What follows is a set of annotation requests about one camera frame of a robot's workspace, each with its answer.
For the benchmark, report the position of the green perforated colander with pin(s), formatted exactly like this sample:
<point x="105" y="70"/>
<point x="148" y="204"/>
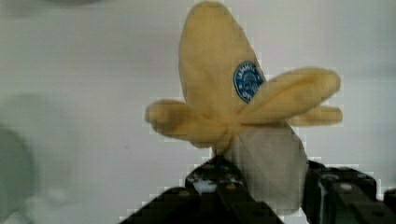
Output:
<point x="16" y="173"/>

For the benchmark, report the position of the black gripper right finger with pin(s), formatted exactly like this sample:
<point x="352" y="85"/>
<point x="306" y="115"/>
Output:
<point x="345" y="196"/>

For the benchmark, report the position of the yellow plush peeled banana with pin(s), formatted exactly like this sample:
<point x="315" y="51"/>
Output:
<point x="230" y="107"/>

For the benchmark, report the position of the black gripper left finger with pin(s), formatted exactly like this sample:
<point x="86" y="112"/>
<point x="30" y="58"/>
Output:
<point x="214" y="193"/>

